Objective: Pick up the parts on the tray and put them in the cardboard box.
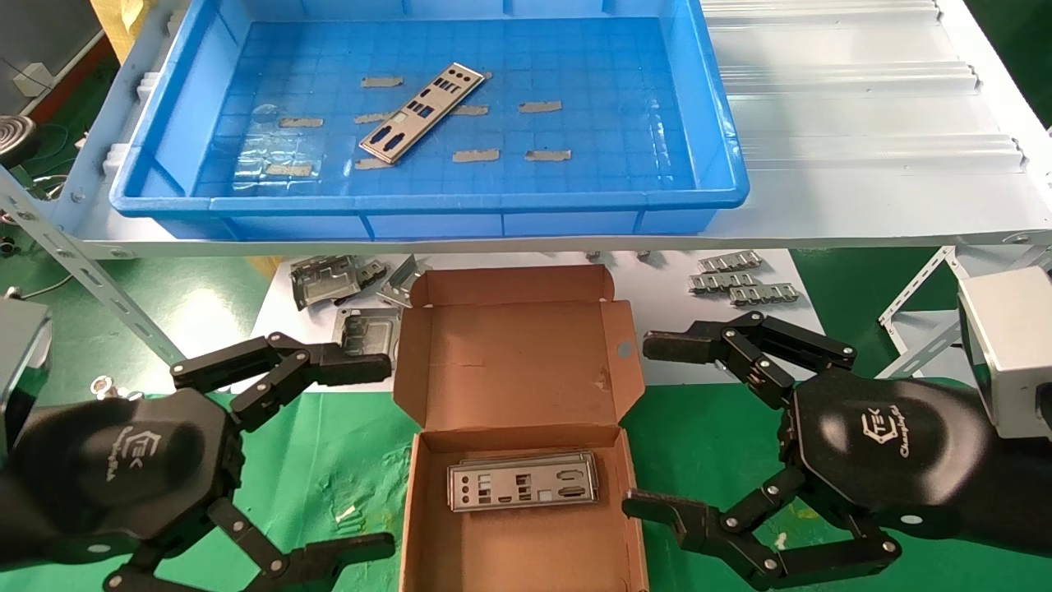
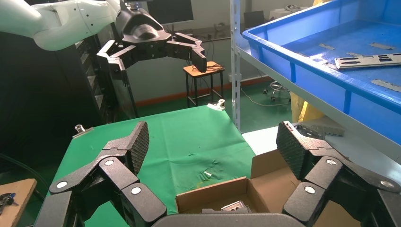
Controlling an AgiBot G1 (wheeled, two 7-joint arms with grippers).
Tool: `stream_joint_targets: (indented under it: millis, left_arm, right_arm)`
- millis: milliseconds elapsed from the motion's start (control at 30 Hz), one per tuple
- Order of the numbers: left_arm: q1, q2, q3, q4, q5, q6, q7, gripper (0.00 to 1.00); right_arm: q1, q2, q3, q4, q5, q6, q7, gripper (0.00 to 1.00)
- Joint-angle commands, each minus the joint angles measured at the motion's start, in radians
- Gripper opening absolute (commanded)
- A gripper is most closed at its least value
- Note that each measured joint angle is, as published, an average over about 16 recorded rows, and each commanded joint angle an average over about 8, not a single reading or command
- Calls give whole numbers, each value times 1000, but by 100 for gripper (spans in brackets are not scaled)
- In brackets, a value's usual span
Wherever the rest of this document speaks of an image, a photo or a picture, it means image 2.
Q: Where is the green table cloth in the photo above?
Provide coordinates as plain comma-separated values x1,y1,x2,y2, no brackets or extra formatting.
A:
47,105,256,227

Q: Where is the white box device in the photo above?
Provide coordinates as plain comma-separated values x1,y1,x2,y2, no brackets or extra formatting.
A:
269,3,314,22

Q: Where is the white metal shelf rack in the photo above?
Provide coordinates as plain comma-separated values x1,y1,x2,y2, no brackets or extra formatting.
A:
229,0,401,164

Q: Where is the blue plastic tray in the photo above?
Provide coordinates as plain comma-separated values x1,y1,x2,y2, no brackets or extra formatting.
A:
242,0,401,146

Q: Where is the wooden board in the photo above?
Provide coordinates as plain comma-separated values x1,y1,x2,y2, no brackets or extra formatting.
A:
0,178,37,227

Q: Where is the brown cardboard box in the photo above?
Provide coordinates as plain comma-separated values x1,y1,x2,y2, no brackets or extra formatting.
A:
175,149,361,227

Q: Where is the wooden top black stool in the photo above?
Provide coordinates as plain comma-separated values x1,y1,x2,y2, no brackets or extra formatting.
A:
183,61,226,109

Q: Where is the metal port shield plate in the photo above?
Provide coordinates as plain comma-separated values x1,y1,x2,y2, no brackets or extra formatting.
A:
220,200,252,214
334,52,401,70

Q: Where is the yellow bag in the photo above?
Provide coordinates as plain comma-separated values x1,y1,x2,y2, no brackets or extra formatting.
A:
289,91,325,123

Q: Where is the small dark screen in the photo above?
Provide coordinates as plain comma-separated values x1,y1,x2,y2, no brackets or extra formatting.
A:
244,10,266,30

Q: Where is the silver binder clip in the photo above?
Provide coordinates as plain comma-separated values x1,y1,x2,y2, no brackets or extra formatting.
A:
207,99,226,112
72,124,94,139

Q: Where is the robot torso column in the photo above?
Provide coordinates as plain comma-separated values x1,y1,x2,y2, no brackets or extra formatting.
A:
75,31,140,124

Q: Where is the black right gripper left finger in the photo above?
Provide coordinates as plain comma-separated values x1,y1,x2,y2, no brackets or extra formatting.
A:
34,121,168,227

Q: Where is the white base board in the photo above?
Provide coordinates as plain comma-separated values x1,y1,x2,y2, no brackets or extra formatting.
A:
242,116,401,181

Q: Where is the notched metal strip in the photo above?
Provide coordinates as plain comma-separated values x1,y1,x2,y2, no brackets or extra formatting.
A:
310,124,346,137
296,123,326,140

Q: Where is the chrome base stool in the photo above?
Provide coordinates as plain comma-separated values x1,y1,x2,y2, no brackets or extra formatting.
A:
262,80,292,103

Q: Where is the black floor cable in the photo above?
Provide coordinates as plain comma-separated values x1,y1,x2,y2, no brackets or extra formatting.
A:
0,153,48,203

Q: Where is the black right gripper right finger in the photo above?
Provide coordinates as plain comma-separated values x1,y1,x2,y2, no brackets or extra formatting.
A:
275,121,401,227

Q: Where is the key bunch blue tag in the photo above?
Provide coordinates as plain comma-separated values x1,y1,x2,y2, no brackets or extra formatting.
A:
0,192,19,216

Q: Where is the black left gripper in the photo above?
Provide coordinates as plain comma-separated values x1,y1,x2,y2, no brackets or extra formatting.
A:
96,7,208,87

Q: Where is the black computer monitor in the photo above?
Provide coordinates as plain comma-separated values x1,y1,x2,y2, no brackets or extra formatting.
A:
146,0,194,26

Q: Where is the white floor cable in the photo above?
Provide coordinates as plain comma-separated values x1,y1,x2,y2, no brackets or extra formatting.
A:
240,85,292,107

